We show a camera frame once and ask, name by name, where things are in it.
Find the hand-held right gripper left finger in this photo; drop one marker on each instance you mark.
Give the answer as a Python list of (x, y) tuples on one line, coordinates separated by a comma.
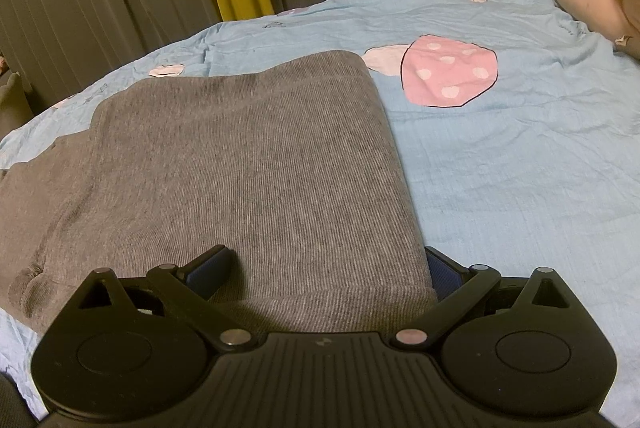
[(209, 272)]

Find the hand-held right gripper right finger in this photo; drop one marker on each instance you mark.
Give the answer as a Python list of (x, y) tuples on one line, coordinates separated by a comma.
[(444, 275)]

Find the grey pants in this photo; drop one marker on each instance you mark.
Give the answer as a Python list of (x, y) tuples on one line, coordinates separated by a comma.
[(225, 168)]

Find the light blue printed bed sheet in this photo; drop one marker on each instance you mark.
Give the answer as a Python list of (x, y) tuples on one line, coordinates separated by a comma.
[(500, 158)]

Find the grey cushion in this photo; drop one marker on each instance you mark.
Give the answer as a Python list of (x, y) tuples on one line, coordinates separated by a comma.
[(12, 103)]

